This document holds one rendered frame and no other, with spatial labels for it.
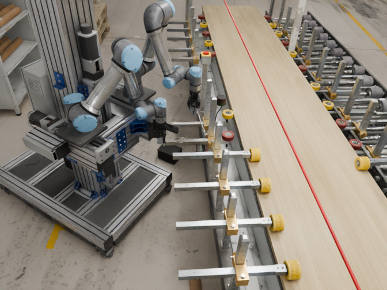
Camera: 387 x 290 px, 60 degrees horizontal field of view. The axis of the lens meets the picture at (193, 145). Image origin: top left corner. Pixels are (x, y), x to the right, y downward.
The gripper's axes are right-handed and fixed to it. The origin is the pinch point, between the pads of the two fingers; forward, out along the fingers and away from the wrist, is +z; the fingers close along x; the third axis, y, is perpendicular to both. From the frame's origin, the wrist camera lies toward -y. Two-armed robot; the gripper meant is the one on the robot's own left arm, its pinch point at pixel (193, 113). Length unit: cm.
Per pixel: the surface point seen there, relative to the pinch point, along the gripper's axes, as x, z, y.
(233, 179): 26, 31, 36
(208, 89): 10.5, -15.3, -5.9
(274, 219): 31, -5, 97
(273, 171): 43, 3, 57
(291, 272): 32, -3, 124
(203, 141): 4.9, 7.3, 22.7
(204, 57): 9.0, -27.6, -30.2
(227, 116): 24.8, 3.4, 0.2
